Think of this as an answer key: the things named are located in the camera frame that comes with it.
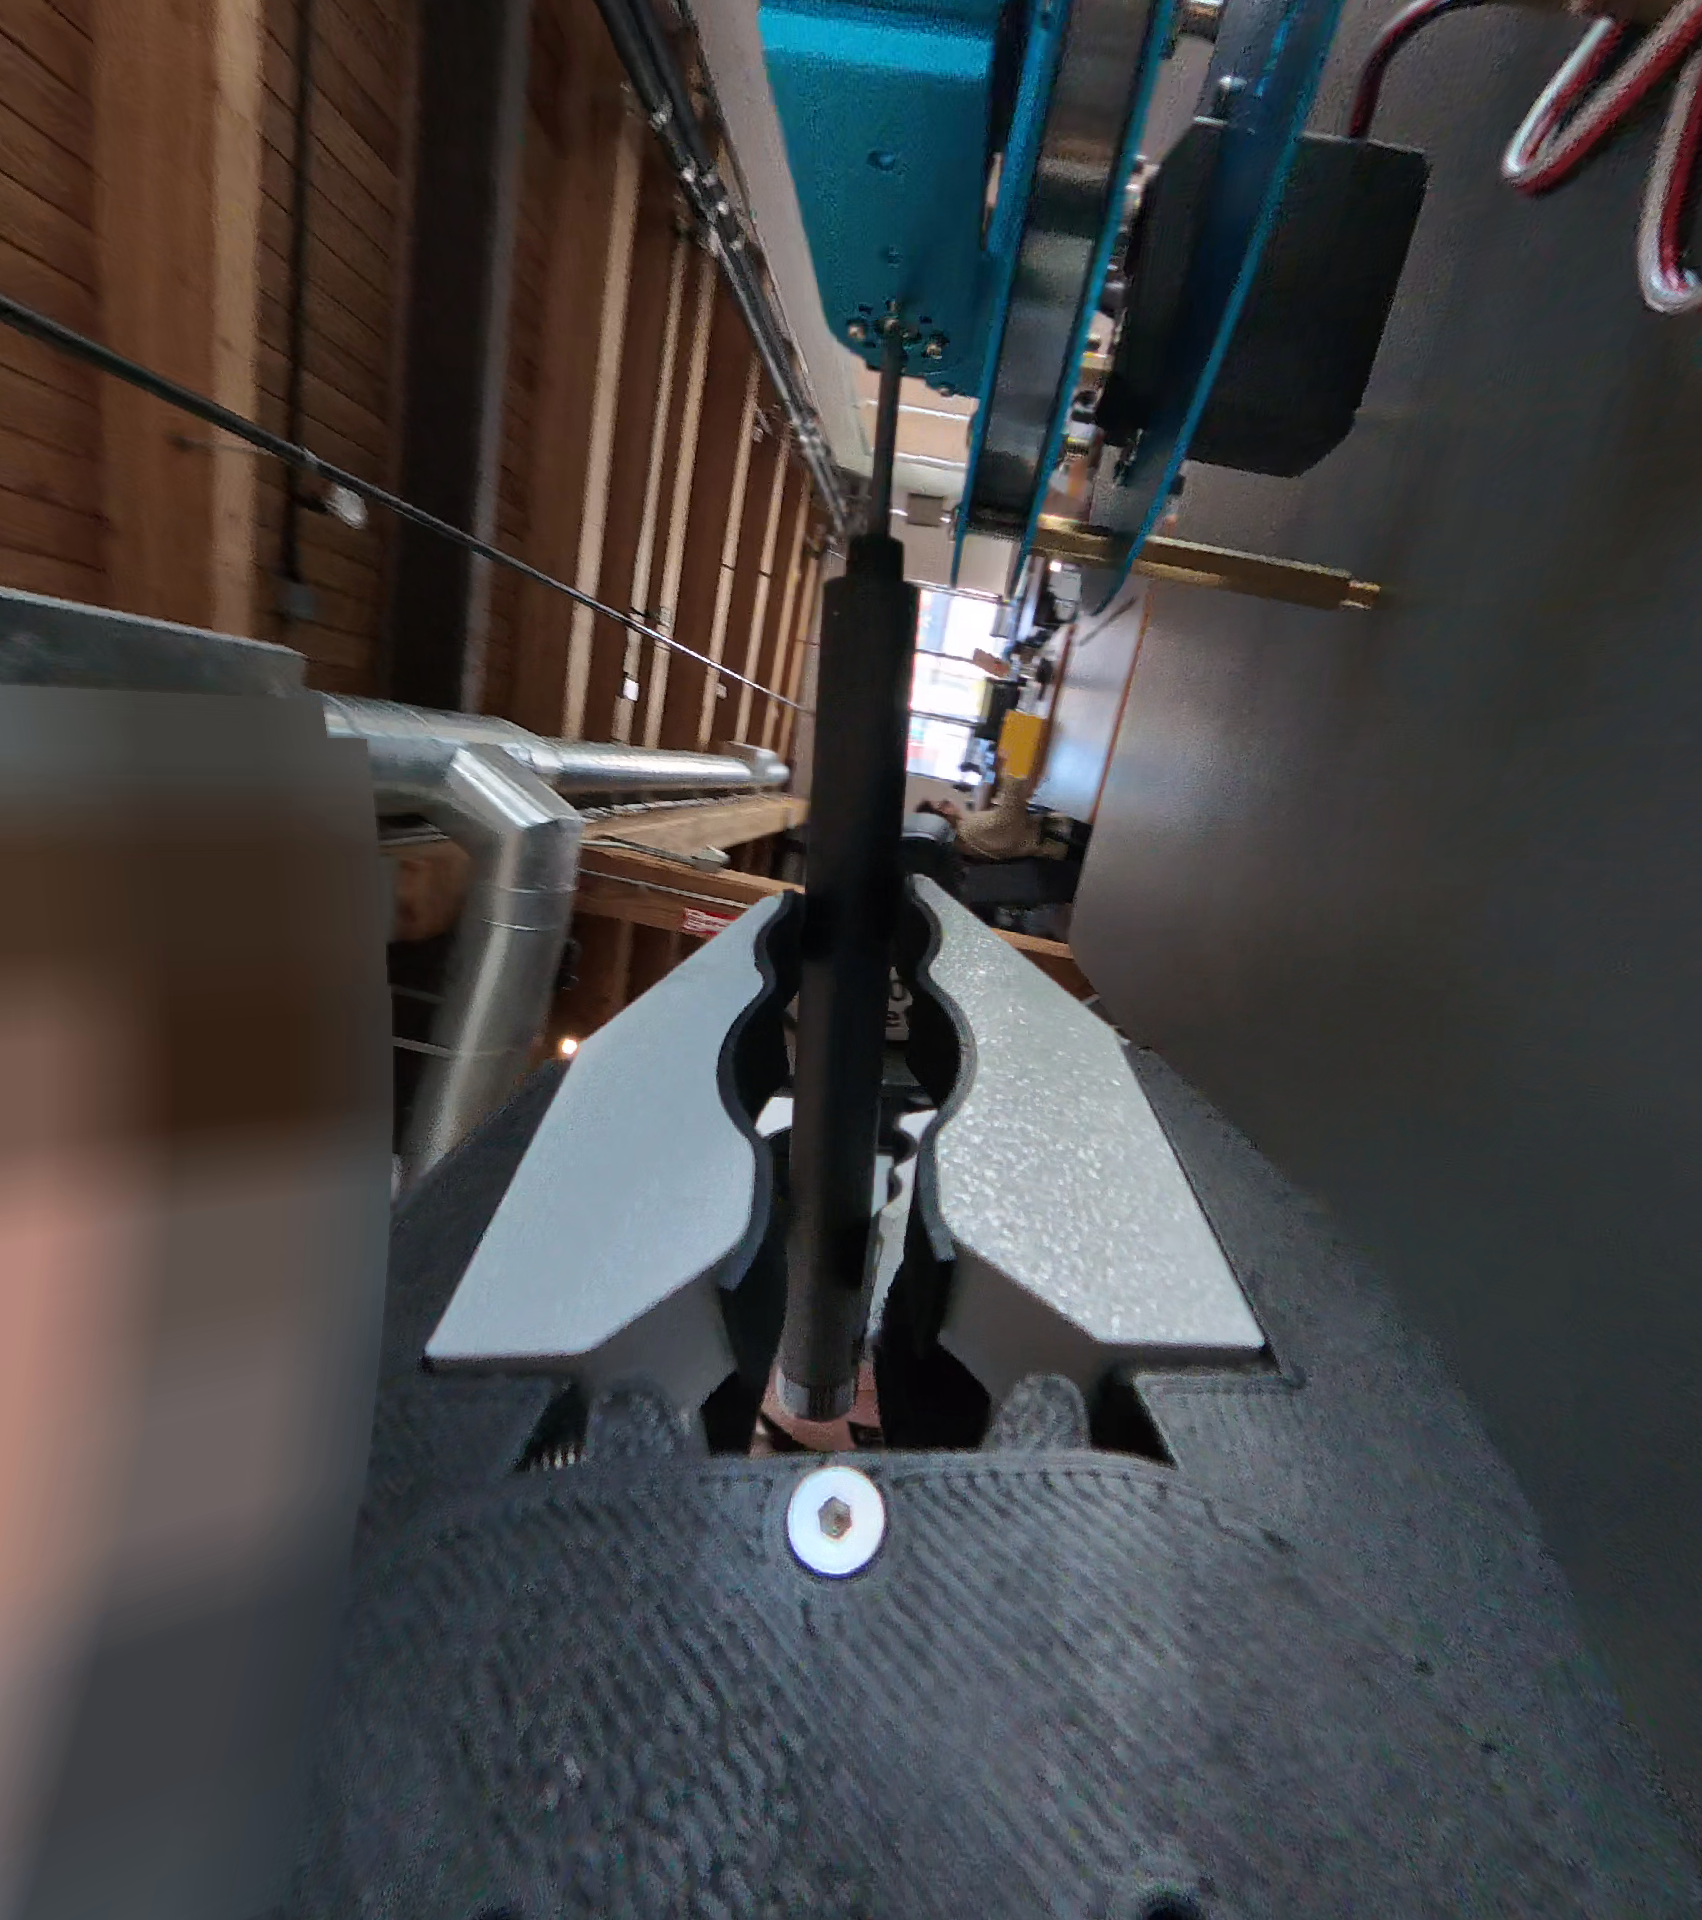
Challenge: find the large paned window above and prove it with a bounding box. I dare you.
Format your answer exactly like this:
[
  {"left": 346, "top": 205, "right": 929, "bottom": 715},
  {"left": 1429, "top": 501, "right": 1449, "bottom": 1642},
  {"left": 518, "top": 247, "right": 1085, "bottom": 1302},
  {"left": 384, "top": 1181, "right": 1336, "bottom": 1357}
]
[{"left": 911, "top": 592, "right": 1035, "bottom": 768}]

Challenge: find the black tension rod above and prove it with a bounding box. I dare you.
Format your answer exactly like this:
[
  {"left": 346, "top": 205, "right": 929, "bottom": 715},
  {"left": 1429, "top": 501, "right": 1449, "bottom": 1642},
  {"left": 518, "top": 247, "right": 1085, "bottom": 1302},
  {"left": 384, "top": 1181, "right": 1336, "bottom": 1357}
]
[{"left": 0, "top": 236, "right": 816, "bottom": 716}]

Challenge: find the red white cable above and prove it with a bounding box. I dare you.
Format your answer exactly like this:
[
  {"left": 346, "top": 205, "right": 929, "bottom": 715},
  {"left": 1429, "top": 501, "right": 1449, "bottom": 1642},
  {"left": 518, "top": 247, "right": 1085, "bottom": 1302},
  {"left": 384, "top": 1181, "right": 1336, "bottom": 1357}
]
[{"left": 1502, "top": 0, "right": 1702, "bottom": 319}]

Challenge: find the blue toy robot arm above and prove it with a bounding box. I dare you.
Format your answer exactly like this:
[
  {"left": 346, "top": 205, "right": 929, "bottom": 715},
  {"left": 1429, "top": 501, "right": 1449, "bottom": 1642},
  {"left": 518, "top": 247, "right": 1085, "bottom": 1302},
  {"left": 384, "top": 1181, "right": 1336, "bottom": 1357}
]
[{"left": 758, "top": 0, "right": 1437, "bottom": 618}]

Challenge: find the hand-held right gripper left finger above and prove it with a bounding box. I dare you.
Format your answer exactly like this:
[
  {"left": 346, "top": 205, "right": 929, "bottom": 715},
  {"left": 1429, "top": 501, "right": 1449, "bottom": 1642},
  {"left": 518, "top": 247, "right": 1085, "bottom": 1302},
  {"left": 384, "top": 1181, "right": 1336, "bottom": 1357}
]
[{"left": 423, "top": 889, "right": 812, "bottom": 1404}]

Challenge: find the silver metal air duct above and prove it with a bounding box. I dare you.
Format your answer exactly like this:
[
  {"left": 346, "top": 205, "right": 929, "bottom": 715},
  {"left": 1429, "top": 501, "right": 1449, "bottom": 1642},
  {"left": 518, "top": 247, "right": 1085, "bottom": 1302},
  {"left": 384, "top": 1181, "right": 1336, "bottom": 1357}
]
[{"left": 0, "top": 577, "right": 795, "bottom": 1189}]

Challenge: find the black electric screwdriver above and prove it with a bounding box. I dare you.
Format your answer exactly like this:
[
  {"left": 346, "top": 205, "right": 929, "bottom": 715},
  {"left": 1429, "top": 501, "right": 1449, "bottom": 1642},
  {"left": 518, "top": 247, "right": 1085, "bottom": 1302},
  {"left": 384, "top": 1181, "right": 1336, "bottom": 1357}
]
[{"left": 776, "top": 332, "right": 929, "bottom": 1424}]

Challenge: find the grey ceiling pipe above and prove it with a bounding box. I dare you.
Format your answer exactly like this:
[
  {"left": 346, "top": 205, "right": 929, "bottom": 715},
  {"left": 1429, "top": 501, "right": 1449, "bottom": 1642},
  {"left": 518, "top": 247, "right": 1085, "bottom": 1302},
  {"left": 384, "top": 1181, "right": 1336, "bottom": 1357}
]
[{"left": 597, "top": 0, "right": 854, "bottom": 528}]

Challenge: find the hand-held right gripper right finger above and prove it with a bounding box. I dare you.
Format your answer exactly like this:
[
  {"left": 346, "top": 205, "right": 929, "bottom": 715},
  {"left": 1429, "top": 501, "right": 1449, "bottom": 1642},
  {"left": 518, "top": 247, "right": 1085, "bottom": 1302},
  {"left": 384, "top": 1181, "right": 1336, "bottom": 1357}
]
[{"left": 898, "top": 876, "right": 1270, "bottom": 1413}]

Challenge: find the brass standoff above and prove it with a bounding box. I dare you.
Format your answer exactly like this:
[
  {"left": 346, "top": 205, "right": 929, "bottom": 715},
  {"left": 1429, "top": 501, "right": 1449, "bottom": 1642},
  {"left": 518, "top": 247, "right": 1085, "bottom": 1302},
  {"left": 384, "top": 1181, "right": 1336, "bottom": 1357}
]
[{"left": 1038, "top": 524, "right": 1386, "bottom": 615}]

